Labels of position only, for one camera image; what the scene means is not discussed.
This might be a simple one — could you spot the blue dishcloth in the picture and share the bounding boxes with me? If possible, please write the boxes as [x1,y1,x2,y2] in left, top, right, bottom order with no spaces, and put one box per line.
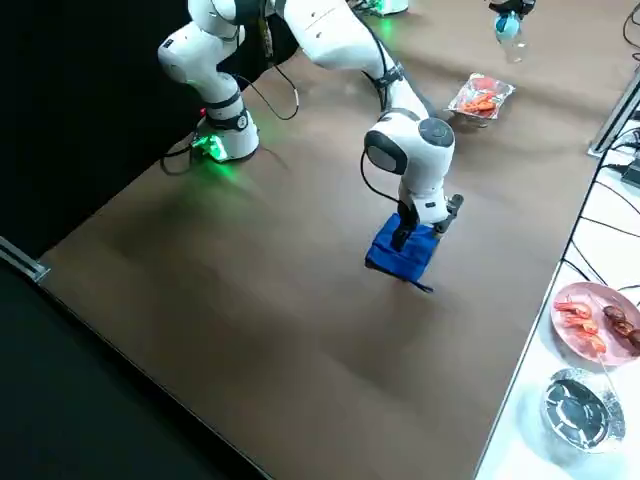
[364,212,441,292]

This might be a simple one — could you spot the clear bottle with blue cap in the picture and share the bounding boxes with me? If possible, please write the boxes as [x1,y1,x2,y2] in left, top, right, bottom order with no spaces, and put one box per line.
[494,12,530,64]

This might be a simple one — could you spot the round silver foil dish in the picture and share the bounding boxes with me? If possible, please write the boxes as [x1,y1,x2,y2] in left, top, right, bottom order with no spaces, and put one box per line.
[539,368,627,454]

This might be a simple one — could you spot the orange food skewer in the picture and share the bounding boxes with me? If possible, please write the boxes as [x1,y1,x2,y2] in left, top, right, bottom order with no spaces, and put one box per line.
[462,89,501,115]

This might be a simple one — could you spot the black power supply unit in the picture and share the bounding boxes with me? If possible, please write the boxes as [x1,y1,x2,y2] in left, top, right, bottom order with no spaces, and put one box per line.
[619,159,640,189]

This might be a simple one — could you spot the dark meat skewer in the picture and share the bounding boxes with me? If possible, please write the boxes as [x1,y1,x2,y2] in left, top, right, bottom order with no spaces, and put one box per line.
[589,294,640,346]

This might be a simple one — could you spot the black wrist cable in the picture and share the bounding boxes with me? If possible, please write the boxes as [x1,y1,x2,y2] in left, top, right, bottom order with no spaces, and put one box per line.
[359,142,404,204]

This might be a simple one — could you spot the thin black desk cable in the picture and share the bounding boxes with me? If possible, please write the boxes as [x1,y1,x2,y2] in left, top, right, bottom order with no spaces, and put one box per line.
[562,149,609,281]
[582,214,640,237]

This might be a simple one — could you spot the aluminium frame post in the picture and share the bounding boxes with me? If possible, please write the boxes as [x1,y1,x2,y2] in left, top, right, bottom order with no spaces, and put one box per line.
[588,64,640,157]

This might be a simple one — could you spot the black cable with connector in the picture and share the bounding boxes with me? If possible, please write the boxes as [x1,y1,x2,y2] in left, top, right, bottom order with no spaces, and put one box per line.
[234,49,301,121]

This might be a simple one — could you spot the yellow black striped strap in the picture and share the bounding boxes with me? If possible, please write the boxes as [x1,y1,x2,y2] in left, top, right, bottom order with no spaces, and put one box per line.
[258,0,277,64]

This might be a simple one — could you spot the black base cables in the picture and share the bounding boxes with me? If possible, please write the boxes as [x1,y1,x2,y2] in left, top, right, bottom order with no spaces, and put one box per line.
[159,139,206,176]

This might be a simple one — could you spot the aluminium frame rail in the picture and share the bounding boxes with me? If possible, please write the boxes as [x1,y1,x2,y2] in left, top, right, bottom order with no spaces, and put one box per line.
[0,234,51,284]

